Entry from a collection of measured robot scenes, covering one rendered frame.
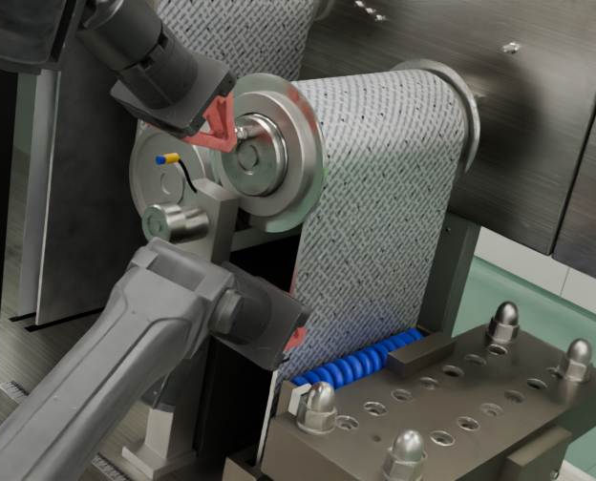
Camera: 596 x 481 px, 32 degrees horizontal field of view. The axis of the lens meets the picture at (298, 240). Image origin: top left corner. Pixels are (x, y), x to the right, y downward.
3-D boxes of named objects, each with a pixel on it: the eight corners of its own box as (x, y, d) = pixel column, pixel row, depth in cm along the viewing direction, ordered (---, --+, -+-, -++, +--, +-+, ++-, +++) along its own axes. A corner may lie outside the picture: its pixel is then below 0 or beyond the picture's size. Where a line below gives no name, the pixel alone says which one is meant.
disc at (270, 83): (200, 201, 102) (218, 54, 97) (203, 200, 102) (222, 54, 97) (309, 256, 93) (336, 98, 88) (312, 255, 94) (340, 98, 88)
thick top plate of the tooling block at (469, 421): (259, 470, 97) (270, 417, 95) (485, 359, 126) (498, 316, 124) (390, 567, 88) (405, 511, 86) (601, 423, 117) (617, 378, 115)
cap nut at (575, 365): (550, 370, 114) (562, 335, 112) (566, 362, 116) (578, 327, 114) (579, 386, 112) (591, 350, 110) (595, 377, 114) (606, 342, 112)
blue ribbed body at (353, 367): (278, 402, 102) (284, 372, 100) (406, 346, 117) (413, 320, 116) (304, 419, 100) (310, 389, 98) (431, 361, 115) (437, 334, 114)
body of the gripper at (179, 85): (196, 142, 82) (146, 90, 77) (119, 105, 89) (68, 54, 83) (243, 78, 83) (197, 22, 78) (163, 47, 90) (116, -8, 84)
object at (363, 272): (269, 389, 101) (304, 219, 94) (410, 331, 118) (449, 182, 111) (273, 392, 101) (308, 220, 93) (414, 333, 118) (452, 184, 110)
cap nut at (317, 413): (287, 420, 95) (296, 379, 93) (313, 408, 98) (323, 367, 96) (316, 440, 93) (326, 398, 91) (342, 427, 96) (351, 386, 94)
